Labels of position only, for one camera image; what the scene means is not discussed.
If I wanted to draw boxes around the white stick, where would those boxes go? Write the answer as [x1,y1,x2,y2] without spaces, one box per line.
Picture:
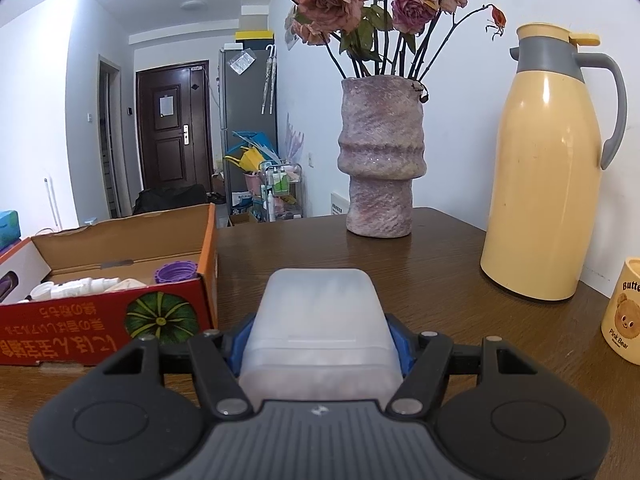
[44,176,63,230]

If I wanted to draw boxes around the white folded umbrella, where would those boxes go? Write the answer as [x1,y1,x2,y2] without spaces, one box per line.
[262,43,278,115]

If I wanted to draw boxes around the yellow bear mug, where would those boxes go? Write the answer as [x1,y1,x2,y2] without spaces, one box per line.
[600,256,640,366]

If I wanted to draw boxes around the dried pink roses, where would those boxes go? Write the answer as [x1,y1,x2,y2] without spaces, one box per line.
[177,0,509,97]

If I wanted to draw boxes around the purple bottle cap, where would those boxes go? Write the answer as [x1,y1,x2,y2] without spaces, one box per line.
[153,259,199,284]

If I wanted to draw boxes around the blue and yellow plastic tools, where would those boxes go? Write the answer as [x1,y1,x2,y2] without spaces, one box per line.
[223,131,281,174]

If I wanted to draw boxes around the yellow thermos jug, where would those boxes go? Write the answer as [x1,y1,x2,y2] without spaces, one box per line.
[479,22,629,302]

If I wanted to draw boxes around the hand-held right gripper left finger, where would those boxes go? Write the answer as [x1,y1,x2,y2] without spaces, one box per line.
[92,312,254,419]

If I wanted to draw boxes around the black bag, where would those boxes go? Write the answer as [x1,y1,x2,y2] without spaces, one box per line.
[132,183,209,216]

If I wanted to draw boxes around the wire rack with bottles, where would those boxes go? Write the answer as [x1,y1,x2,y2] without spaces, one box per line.
[258,161,305,222]

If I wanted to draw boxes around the white spray bottle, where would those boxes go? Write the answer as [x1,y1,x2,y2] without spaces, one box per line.
[49,276,121,299]

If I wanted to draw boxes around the grey fridge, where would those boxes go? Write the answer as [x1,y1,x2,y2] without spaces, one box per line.
[218,42,279,216]

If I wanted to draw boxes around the dark brown door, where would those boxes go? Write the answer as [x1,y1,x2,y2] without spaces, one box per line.
[134,62,214,206]

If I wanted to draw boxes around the translucent white plastic box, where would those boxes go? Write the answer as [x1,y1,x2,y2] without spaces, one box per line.
[238,268,405,402]

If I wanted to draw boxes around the purple feather wall decoration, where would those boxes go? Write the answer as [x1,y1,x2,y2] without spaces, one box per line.
[284,112,306,161]

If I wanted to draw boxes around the red cardboard box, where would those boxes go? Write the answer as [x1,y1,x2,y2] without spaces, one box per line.
[0,203,220,369]

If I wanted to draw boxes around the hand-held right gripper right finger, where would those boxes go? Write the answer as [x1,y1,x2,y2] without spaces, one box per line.
[382,312,540,417]

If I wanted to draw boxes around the yellow box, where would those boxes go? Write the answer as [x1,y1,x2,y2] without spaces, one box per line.
[234,29,276,45]

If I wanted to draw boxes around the grey side door frame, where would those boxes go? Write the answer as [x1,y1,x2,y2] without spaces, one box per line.
[98,54,124,219]

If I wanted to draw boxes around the pink stone vase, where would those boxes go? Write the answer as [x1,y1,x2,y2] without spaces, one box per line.
[336,75,428,238]

